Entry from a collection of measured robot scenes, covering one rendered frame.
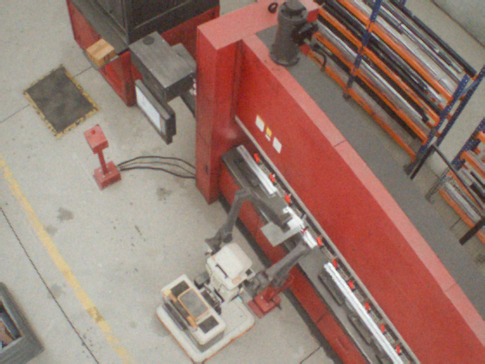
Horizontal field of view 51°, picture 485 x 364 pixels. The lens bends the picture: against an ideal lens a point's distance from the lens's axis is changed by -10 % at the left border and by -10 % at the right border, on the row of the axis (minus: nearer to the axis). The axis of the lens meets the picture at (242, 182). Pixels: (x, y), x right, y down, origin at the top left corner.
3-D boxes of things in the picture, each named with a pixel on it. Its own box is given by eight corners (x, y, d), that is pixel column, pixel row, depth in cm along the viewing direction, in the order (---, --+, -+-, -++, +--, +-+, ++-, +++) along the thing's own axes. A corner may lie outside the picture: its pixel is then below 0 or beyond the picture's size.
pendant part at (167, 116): (137, 107, 447) (133, 81, 415) (149, 100, 451) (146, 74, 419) (167, 146, 432) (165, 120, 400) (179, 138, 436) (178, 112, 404)
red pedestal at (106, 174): (92, 176, 553) (78, 132, 480) (113, 165, 561) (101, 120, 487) (100, 191, 546) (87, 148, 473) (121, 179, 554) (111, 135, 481)
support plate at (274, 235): (260, 229, 433) (260, 228, 432) (287, 212, 441) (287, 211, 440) (273, 247, 427) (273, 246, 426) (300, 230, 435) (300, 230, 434)
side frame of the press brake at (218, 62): (195, 185, 557) (196, 26, 353) (265, 147, 583) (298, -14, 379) (208, 205, 548) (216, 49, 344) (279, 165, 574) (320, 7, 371)
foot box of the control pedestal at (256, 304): (246, 303, 505) (247, 300, 494) (268, 288, 513) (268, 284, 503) (260, 319, 498) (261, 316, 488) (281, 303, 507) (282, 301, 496)
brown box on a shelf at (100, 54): (81, 52, 504) (80, 44, 493) (104, 40, 513) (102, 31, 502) (95, 70, 494) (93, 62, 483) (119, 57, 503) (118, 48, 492)
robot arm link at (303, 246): (302, 236, 389) (312, 246, 385) (304, 240, 402) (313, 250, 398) (253, 276, 387) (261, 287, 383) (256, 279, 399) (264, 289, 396)
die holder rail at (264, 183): (236, 153, 476) (236, 147, 467) (242, 150, 477) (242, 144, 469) (269, 198, 458) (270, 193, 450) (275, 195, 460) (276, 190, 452)
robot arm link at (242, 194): (234, 185, 382) (240, 194, 375) (252, 185, 388) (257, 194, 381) (216, 234, 406) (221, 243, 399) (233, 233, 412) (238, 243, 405)
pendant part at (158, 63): (135, 110, 462) (126, 44, 387) (159, 95, 471) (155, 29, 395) (169, 152, 446) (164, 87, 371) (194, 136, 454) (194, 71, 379)
